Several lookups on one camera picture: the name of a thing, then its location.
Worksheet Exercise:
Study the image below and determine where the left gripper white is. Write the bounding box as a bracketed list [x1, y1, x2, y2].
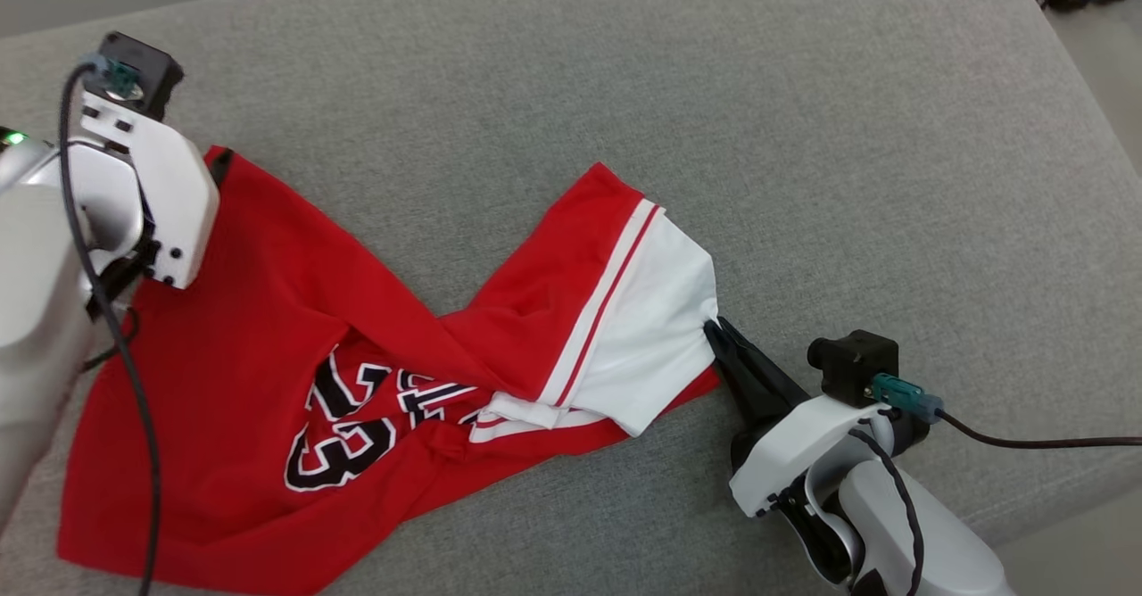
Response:
[70, 87, 235, 320]

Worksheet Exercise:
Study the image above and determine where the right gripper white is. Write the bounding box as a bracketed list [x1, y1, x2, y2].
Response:
[703, 315, 931, 586]

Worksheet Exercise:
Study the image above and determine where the red jersey with white sleeves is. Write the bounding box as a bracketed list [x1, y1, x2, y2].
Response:
[56, 145, 722, 596]

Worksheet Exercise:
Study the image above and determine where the left camera cable teal plug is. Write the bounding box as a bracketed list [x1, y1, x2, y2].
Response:
[58, 54, 163, 596]

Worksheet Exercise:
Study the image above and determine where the camera cable teal plug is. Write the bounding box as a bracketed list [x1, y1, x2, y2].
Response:
[870, 373, 1142, 451]
[58, 54, 163, 596]

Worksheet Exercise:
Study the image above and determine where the right camera cable teal plug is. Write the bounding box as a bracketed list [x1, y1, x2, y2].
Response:
[870, 373, 1142, 451]

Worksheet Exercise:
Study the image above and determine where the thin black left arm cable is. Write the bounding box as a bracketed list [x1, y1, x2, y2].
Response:
[80, 306, 140, 374]

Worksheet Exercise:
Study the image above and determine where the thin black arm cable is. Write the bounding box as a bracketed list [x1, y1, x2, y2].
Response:
[80, 306, 140, 374]
[848, 426, 925, 596]

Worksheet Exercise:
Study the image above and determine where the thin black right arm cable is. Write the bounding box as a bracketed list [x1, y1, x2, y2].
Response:
[848, 426, 925, 596]

